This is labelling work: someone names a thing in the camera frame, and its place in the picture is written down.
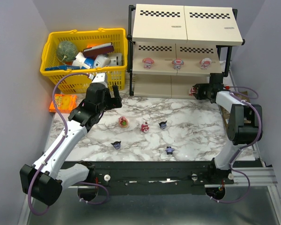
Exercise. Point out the purple small figure toy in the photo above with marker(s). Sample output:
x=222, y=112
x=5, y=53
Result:
x=169, y=150

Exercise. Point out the black purple cat toy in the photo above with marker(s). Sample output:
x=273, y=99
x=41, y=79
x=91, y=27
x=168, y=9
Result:
x=163, y=124

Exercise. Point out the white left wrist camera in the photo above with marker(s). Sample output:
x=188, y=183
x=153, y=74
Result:
x=99, y=78

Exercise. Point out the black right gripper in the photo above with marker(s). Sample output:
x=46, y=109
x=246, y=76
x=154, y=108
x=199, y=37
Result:
x=202, y=91

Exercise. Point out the white blue carton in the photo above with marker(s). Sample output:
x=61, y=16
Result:
x=83, y=62

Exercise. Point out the beige three-tier shelf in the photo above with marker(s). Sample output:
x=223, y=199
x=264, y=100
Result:
x=168, y=32

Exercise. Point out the green round melon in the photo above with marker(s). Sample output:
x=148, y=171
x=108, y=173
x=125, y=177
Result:
x=66, y=51

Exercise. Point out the pink blue-bow bunny toy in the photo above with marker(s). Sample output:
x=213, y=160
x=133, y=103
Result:
x=148, y=62

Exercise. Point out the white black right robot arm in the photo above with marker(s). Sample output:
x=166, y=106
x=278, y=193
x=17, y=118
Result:
x=245, y=119

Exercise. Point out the yellow plastic shopping basket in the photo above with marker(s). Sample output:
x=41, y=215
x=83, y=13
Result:
x=83, y=40

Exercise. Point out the white cylindrical can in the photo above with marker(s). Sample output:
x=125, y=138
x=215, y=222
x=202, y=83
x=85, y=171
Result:
x=116, y=59

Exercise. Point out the red bear cream toy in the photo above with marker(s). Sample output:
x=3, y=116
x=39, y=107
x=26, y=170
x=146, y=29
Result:
x=145, y=127

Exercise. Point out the dark red book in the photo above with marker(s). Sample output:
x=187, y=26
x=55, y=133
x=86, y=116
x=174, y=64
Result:
x=98, y=49

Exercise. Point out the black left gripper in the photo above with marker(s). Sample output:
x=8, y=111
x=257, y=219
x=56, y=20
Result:
x=111, y=102

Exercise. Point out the pink bear strawberry toy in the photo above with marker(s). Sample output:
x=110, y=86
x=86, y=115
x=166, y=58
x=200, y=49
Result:
x=123, y=122

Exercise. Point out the pink round bunny toy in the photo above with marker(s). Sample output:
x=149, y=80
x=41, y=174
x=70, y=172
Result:
x=177, y=64

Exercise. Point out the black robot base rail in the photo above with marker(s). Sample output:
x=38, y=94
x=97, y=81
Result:
x=154, y=178

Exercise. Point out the orange snack box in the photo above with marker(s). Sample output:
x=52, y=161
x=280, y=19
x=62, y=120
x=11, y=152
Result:
x=65, y=103

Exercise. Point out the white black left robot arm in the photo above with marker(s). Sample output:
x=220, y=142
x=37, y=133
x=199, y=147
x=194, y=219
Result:
x=45, y=179

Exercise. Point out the white pink bunny toy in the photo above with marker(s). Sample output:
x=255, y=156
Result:
x=205, y=63

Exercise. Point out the brown coffee bag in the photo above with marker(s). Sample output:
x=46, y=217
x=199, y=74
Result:
x=227, y=114

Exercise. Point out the black purple-bow cat toy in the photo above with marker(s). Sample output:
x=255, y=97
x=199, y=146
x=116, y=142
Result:
x=116, y=145

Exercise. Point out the white small box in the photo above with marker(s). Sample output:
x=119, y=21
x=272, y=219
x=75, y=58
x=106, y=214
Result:
x=101, y=61

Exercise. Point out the red white bear toy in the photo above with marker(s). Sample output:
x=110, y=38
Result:
x=192, y=91

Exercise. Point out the blue flat package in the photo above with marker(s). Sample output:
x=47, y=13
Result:
x=62, y=67

